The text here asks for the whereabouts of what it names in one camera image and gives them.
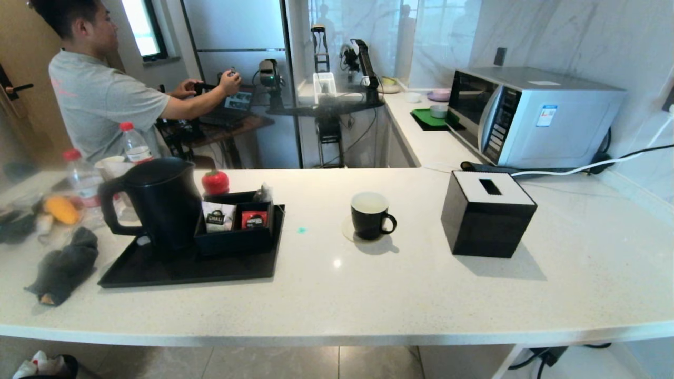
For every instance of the black electric kettle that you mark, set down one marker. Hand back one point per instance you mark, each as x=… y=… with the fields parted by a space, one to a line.
x=163 y=205

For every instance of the red package with white label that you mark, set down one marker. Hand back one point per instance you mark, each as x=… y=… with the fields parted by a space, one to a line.
x=254 y=219

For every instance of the black sachet organizer box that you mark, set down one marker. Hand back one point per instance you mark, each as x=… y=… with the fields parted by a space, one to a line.
x=231 y=243

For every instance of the white Chali tea packet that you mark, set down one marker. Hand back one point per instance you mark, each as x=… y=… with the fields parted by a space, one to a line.
x=217 y=217

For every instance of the clear round coaster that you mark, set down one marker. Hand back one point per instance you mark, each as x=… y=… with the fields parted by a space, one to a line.
x=346 y=232

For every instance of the black ceramic mug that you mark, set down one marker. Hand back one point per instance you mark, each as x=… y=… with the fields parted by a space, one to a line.
x=368 y=223

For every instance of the black round stand table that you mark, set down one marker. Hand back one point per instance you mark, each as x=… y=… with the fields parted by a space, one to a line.
x=326 y=109

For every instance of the white plastic holder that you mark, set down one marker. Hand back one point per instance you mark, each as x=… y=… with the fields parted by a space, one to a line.
x=325 y=87

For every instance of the brown wooden desk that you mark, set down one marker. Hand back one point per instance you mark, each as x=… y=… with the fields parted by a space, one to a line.
x=247 y=125

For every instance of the green cutting board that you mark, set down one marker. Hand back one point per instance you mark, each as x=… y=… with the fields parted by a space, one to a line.
x=424 y=118

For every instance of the pale green bowl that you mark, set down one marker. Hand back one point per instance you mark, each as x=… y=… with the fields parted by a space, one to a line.
x=389 y=87

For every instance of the small white bowl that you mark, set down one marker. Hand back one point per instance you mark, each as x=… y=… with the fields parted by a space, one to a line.
x=413 y=97

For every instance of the red toy tomato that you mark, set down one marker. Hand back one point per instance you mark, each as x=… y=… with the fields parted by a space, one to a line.
x=216 y=182

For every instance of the small grey bowl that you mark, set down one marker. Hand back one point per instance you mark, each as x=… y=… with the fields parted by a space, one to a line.
x=438 y=111

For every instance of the black laptop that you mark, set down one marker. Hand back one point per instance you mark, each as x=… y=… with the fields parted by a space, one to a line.
x=237 y=101

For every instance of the purple plate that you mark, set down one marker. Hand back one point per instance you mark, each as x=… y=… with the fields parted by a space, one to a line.
x=439 y=95

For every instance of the black tissue box white lid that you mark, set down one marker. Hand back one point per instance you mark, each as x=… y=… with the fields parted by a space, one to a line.
x=484 y=226

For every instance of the black teleoperation controller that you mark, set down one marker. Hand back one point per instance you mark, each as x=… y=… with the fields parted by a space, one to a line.
x=181 y=126

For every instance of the black rectangular serving tray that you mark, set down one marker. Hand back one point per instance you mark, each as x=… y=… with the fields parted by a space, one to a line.
x=184 y=271

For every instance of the silver refrigerator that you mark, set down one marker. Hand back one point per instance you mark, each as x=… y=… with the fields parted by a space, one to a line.
x=231 y=31

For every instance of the clear water bottle red cap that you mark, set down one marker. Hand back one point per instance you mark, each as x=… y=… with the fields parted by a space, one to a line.
x=84 y=184
x=136 y=150

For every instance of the silver microwave oven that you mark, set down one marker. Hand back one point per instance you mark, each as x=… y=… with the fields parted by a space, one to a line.
x=568 y=126

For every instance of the person in grey t-shirt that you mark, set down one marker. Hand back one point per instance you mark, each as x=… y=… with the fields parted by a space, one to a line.
x=100 y=105

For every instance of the yellow toy corn cob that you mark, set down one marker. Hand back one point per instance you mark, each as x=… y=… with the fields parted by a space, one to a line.
x=62 y=209

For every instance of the dark grey cloth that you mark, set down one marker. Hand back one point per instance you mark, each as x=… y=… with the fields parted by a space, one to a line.
x=63 y=268

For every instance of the dark green packet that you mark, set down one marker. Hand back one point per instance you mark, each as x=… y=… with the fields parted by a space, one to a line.
x=16 y=226

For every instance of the black trash bin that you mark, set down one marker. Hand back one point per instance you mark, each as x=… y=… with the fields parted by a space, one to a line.
x=58 y=368

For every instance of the black camera on stand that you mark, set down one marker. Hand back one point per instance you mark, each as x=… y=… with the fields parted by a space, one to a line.
x=269 y=73

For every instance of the black ladder-shaped frame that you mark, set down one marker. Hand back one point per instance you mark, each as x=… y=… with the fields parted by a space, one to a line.
x=320 y=47

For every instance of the black wall socket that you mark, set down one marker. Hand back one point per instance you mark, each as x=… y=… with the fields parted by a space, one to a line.
x=500 y=56
x=670 y=100

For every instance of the window with dark frame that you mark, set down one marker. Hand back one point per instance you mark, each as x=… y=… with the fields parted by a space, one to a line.
x=142 y=26

